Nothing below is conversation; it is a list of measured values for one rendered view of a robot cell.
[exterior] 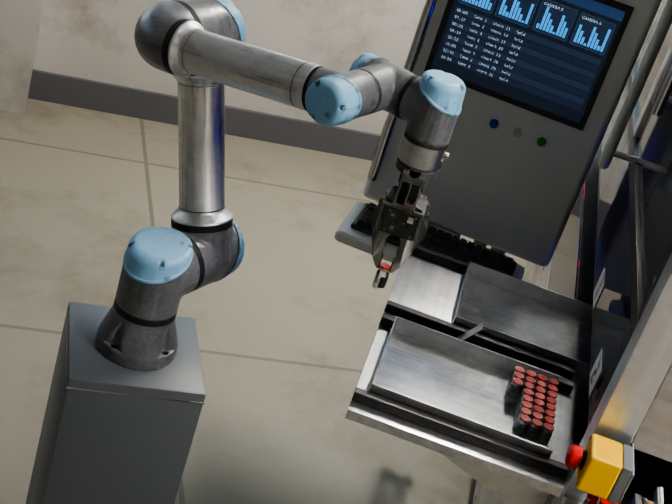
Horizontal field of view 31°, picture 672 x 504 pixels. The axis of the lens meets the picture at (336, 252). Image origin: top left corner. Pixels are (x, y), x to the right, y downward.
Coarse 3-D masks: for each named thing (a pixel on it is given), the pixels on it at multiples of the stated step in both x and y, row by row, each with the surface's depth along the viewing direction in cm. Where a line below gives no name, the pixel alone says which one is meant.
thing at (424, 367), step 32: (384, 352) 229; (416, 352) 239; (448, 352) 242; (480, 352) 241; (384, 384) 226; (416, 384) 229; (448, 384) 232; (480, 384) 235; (448, 416) 219; (480, 416) 226; (512, 416) 229; (544, 448) 217
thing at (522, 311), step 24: (480, 288) 269; (504, 288) 272; (528, 288) 271; (456, 312) 251; (480, 312) 260; (504, 312) 263; (528, 312) 266; (552, 312) 269; (576, 312) 271; (504, 336) 248; (528, 336) 257; (552, 336) 260; (576, 336) 263; (576, 360) 247
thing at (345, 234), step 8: (352, 208) 304; (360, 208) 304; (352, 216) 299; (344, 224) 294; (432, 224) 309; (336, 232) 291; (344, 232) 291; (352, 232) 292; (360, 232) 293; (448, 232) 308; (344, 240) 291; (352, 240) 291; (360, 240) 290; (368, 240) 291; (360, 248) 291; (368, 248) 290; (384, 248) 290; (392, 248) 291; (384, 256) 290; (392, 256) 289; (520, 272) 299
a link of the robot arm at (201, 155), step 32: (192, 0) 214; (224, 0) 220; (224, 32) 216; (192, 96) 220; (224, 96) 224; (192, 128) 222; (224, 128) 226; (192, 160) 224; (224, 160) 228; (192, 192) 226; (224, 192) 230; (192, 224) 226; (224, 224) 228; (224, 256) 230
